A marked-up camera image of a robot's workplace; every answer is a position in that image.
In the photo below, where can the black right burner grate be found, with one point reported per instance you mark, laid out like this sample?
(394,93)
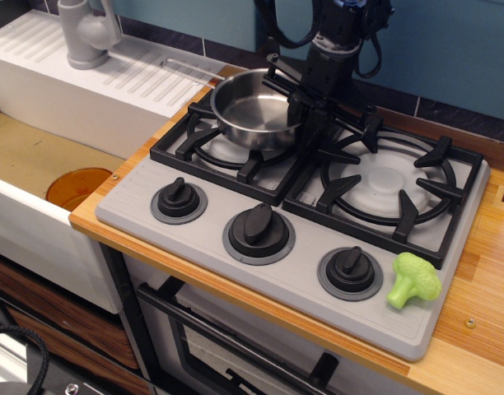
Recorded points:
(393,190)

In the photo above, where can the oven door with black handle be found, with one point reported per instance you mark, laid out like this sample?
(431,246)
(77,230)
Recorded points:
(222,349)

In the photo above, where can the white toy sink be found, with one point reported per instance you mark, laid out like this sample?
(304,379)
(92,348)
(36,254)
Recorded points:
(55,119)

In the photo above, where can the orange plastic plate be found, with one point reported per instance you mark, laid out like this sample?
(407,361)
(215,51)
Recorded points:
(71,189)

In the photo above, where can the black left stove knob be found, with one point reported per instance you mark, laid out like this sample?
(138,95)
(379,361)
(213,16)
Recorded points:
(179,203)

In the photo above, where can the green toy cauliflower floret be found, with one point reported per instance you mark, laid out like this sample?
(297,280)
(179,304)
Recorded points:
(414,277)

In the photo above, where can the black left burner grate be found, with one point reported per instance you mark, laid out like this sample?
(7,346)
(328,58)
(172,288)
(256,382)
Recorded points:
(195,146)

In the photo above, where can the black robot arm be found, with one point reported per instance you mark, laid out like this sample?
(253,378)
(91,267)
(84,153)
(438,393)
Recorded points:
(338,22)

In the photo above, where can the stainless steel pot with handle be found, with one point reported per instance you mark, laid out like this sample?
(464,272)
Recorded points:
(248,112)

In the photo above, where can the black stove knob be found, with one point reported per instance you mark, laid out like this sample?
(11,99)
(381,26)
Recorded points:
(179,203)
(259,236)
(350,274)

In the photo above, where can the grey toy faucet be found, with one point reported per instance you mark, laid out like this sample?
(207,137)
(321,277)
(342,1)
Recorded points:
(88,37)

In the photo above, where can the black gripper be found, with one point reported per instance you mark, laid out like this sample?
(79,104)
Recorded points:
(318,88)

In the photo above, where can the black right stove knob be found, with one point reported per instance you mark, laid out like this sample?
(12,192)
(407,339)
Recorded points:
(350,274)

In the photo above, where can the black burner grate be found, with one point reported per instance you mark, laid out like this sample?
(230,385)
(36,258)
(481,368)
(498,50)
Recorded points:
(195,146)
(393,190)

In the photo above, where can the wooden drawer fronts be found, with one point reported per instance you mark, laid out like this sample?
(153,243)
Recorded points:
(74,330)

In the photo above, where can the black middle stove knob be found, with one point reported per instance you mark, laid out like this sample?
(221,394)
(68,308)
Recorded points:
(259,236)

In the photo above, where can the grey toy stove top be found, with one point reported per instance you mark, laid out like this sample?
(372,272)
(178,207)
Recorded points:
(293,280)

